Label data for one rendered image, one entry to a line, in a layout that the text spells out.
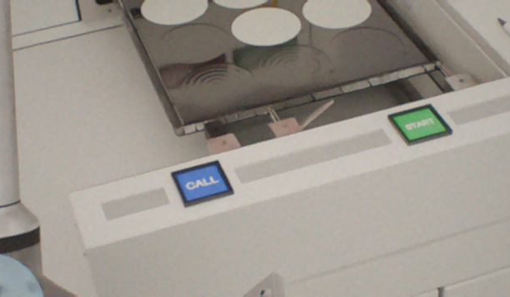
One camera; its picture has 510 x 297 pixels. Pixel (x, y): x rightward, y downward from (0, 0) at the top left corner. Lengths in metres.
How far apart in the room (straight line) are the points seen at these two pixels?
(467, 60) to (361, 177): 0.32
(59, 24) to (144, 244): 0.63
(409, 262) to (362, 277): 0.06
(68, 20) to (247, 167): 0.58
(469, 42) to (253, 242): 0.43
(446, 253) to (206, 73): 0.40
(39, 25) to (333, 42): 0.48
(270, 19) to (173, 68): 0.18
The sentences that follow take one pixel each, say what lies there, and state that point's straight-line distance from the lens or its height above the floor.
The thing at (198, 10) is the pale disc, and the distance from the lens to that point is 1.51.
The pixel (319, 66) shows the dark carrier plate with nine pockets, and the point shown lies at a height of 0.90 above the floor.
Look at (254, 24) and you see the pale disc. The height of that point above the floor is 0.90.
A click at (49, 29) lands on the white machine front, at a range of 1.62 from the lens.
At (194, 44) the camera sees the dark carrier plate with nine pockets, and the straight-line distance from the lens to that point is 1.43.
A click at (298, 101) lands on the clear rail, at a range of 1.31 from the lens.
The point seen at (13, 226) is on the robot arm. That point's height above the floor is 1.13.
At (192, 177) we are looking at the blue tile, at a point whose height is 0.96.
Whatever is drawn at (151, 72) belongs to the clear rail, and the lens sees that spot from 1.38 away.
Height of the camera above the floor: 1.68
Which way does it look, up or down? 40 degrees down
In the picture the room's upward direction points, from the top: 4 degrees counter-clockwise
